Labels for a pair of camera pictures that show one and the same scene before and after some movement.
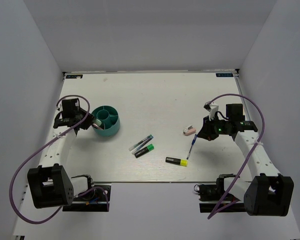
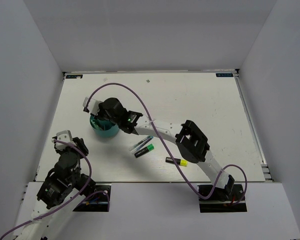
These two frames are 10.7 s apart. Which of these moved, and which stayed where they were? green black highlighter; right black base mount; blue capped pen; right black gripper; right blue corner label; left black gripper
Moved: right black gripper; left black gripper
Stayed: blue capped pen; right blue corner label; green black highlighter; right black base mount
